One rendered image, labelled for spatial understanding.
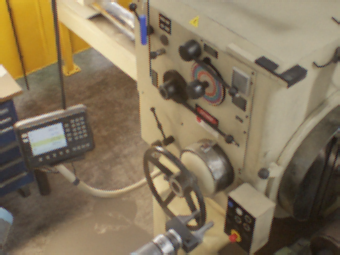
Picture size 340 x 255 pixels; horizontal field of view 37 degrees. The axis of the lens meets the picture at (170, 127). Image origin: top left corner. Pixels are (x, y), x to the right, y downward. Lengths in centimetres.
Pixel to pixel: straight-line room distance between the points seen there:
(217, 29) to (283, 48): 25
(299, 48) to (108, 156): 248
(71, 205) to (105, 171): 38
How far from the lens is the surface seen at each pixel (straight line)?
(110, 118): 428
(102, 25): 313
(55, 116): 238
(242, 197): 196
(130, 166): 388
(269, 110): 174
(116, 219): 357
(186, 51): 183
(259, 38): 176
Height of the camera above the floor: 284
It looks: 43 degrees down
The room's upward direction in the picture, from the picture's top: straight up
